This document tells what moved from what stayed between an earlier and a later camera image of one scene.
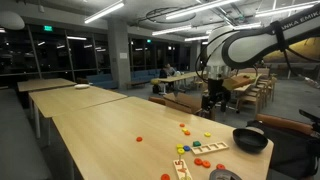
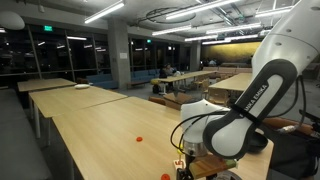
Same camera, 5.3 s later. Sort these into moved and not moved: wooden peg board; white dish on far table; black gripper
Moved: black gripper
Not moved: wooden peg board; white dish on far table
